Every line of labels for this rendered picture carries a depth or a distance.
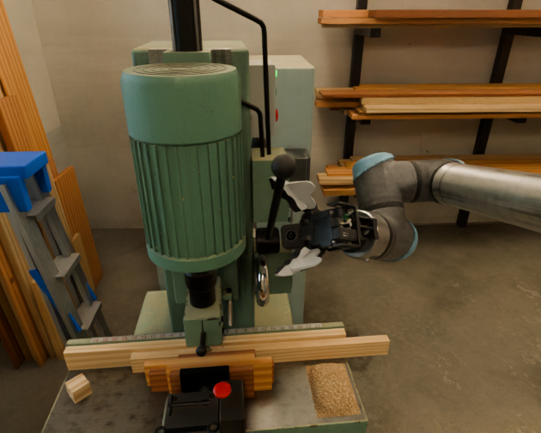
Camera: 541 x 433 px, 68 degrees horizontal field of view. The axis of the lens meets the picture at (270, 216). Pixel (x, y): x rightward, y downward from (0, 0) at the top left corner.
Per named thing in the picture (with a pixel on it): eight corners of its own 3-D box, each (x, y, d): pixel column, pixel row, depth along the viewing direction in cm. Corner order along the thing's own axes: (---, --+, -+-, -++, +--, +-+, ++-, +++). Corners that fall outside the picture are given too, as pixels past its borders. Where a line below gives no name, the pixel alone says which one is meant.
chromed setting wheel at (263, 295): (257, 319, 91) (256, 273, 86) (254, 285, 102) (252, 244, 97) (270, 318, 92) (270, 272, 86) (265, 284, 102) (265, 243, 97)
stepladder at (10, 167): (86, 430, 171) (-41, 173, 117) (103, 381, 194) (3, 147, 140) (123, 425, 172) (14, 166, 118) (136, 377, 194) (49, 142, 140)
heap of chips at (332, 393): (317, 417, 75) (317, 408, 74) (305, 366, 86) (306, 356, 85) (361, 414, 76) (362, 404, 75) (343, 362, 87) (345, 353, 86)
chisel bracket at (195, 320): (186, 354, 78) (182, 320, 74) (192, 307, 91) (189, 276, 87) (225, 351, 79) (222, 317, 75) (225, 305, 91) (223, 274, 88)
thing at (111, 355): (68, 370, 85) (62, 353, 83) (71, 363, 87) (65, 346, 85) (344, 350, 90) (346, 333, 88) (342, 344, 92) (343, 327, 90)
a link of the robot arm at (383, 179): (391, 166, 92) (402, 217, 89) (343, 168, 90) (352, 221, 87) (410, 147, 83) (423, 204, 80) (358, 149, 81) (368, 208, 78)
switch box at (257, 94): (249, 137, 93) (247, 64, 85) (247, 127, 102) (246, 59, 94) (276, 137, 93) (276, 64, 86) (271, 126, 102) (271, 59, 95)
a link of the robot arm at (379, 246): (346, 217, 81) (351, 265, 79) (331, 214, 78) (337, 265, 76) (386, 208, 75) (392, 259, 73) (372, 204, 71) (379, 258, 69)
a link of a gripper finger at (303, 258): (299, 270, 56) (328, 235, 63) (270, 274, 60) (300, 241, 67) (308, 288, 57) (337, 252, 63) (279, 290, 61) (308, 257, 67)
